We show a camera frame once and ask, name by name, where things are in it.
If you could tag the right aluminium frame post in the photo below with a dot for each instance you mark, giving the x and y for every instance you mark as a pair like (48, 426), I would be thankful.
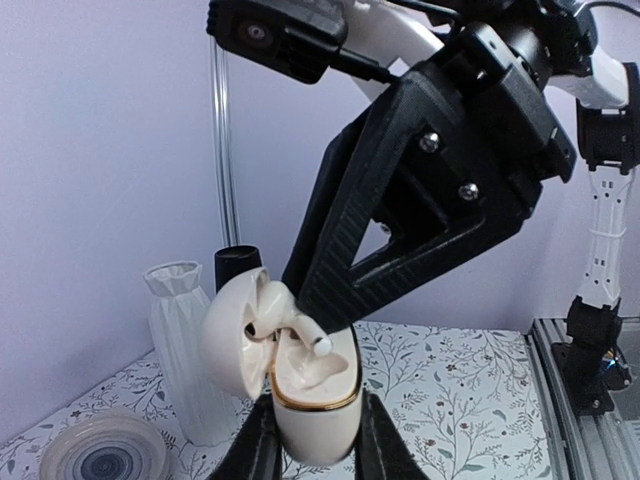
(221, 133)

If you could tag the black cylindrical cup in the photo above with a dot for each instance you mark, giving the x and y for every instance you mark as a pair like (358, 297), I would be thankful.
(231, 261)

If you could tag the white ribbed vase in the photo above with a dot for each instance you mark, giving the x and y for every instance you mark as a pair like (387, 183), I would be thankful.
(178, 306)

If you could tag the beige earbud charging case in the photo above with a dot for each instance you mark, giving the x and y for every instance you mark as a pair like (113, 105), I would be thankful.
(317, 400)

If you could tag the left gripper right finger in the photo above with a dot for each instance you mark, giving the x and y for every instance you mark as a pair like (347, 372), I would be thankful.
(380, 451)

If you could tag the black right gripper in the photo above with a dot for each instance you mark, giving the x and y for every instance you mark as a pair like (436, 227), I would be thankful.
(446, 163)

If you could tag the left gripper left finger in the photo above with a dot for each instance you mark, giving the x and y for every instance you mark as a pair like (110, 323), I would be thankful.
(256, 452)

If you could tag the front aluminium rail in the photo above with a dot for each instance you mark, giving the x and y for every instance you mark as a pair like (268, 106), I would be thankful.
(592, 433)

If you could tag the spiral patterned plate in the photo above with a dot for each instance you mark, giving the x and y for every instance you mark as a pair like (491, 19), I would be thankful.
(109, 445)

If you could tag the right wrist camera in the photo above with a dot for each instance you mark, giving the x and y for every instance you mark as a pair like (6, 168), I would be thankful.
(300, 39)

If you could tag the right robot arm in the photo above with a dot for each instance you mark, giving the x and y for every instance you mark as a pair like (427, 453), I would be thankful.
(596, 100)

